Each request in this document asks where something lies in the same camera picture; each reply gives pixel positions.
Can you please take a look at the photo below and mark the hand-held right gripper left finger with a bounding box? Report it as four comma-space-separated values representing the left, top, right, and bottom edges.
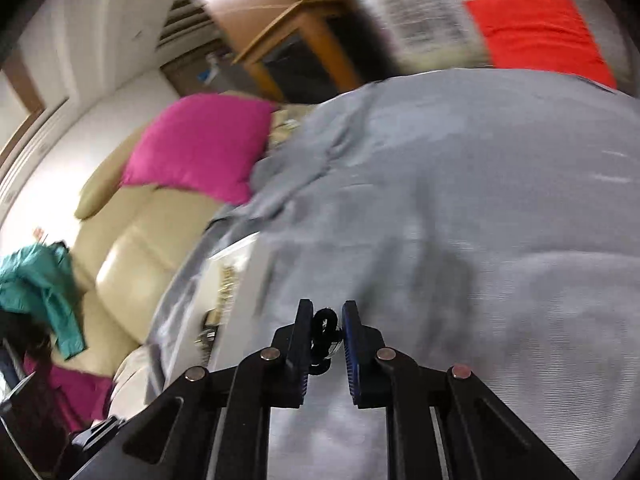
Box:
70, 299, 316, 480

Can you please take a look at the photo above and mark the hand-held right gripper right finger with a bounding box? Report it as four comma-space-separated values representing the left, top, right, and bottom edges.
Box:
341, 300, 581, 480

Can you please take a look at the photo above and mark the small black hair claw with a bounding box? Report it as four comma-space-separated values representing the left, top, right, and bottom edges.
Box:
309, 307, 346, 376

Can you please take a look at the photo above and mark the white cardboard box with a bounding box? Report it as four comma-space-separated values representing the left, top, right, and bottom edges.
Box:
197, 232, 275, 376

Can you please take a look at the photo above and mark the grey blanket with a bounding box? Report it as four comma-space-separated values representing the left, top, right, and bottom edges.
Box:
145, 67, 640, 480

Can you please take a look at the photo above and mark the beige leather sofa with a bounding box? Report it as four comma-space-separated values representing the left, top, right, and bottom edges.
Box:
74, 91, 261, 361

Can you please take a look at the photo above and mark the patterned beige cloth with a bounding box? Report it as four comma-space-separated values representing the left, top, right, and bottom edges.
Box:
267, 107, 307, 150

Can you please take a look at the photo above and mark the pink pillow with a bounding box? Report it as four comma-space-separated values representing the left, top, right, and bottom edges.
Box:
121, 94, 279, 206

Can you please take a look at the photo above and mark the magenta cloth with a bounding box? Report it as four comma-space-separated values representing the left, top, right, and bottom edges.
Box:
24, 354, 114, 435

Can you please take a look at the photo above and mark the teal jacket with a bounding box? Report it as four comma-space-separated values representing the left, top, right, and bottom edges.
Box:
0, 242, 89, 361

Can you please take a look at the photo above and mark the wooden cabinet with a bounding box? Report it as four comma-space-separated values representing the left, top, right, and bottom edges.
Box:
169, 0, 367, 105

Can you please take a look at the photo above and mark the silver insulation sheet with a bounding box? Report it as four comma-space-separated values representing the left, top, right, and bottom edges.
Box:
325, 0, 632, 92

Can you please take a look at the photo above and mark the red pillow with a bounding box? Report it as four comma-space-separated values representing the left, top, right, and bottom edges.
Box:
462, 0, 619, 89

